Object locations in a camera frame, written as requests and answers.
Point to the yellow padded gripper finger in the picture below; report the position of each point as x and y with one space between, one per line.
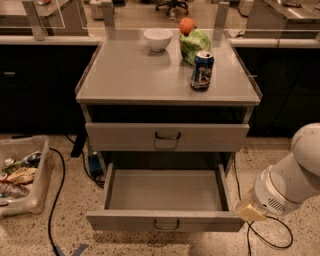
249 209

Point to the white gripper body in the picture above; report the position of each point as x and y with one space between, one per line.
268 197

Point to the grey drawer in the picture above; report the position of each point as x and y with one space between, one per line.
166 137
165 200

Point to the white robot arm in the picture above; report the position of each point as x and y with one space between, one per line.
283 187

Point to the grey metal drawer cabinet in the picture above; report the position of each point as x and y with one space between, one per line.
128 83

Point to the blue soda can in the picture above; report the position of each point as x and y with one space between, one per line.
202 71

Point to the blue power adapter box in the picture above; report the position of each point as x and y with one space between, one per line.
95 168

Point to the green chip bag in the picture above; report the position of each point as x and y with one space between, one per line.
190 45

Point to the orange fruit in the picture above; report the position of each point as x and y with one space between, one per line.
186 25

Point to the white ceramic bowl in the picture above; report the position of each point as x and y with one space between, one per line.
157 39

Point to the black office chair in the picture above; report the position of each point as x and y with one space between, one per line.
171 6

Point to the clear plastic bin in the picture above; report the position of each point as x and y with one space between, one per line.
19 148

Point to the snack items in bin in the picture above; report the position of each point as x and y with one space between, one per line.
16 175

